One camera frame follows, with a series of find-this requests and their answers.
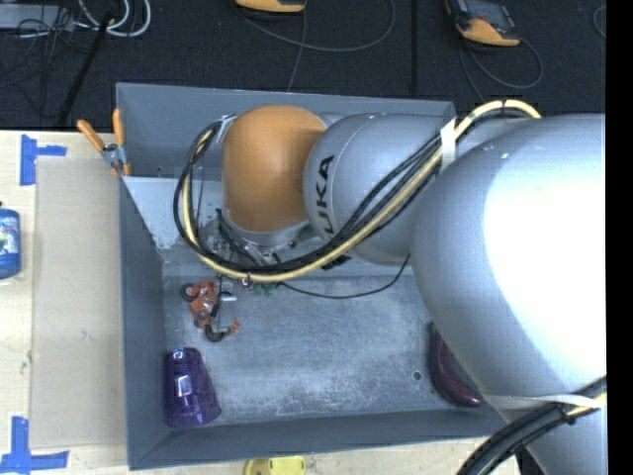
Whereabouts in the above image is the orange toy vehicle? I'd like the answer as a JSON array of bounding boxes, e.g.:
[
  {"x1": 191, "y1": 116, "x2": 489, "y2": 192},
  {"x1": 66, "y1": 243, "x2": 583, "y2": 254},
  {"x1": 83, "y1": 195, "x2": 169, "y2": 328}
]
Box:
[{"x1": 179, "y1": 278, "x2": 242, "y2": 343}]

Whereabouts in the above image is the purple plastic cup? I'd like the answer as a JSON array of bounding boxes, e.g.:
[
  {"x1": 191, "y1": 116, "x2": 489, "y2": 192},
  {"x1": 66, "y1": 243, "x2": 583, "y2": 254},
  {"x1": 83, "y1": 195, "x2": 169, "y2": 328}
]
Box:
[{"x1": 162, "y1": 346, "x2": 223, "y2": 429}]

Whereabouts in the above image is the grey metal bin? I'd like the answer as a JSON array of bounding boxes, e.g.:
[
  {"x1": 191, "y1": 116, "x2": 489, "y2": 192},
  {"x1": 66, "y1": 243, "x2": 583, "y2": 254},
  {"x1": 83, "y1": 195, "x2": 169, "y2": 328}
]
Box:
[{"x1": 114, "y1": 81, "x2": 506, "y2": 471}]

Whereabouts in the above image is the pale wood flat board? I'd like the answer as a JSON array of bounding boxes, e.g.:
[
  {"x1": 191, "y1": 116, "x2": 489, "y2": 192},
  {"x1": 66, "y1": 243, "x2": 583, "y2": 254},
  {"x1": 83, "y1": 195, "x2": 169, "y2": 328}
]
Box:
[{"x1": 28, "y1": 157, "x2": 131, "y2": 450}]

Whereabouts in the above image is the blue can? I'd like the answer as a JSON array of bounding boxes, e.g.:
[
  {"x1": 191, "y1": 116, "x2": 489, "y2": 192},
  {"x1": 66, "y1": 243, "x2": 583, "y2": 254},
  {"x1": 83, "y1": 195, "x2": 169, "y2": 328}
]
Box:
[{"x1": 0, "y1": 208, "x2": 23, "y2": 281}]

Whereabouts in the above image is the purple toy eggplant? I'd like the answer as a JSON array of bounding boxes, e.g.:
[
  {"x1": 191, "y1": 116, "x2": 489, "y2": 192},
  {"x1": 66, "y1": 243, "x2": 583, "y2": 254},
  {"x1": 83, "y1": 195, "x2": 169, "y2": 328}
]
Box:
[{"x1": 426, "y1": 321, "x2": 484, "y2": 409}]

